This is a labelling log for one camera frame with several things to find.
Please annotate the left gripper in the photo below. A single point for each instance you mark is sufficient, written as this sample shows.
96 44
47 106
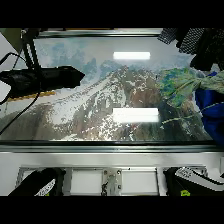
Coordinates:
58 77

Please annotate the green patterned shirt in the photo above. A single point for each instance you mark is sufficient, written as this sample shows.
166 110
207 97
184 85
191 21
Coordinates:
176 86

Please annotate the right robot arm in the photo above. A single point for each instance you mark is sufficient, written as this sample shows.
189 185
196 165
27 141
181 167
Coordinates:
196 183

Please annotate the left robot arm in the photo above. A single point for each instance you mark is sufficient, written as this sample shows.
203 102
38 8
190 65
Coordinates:
18 81

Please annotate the black white checked garment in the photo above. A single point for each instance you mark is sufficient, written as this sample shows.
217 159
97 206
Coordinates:
167 35

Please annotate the bright blue garment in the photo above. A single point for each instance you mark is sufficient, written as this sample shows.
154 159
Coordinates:
210 110

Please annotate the silver frame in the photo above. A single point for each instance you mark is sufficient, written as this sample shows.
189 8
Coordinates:
133 158

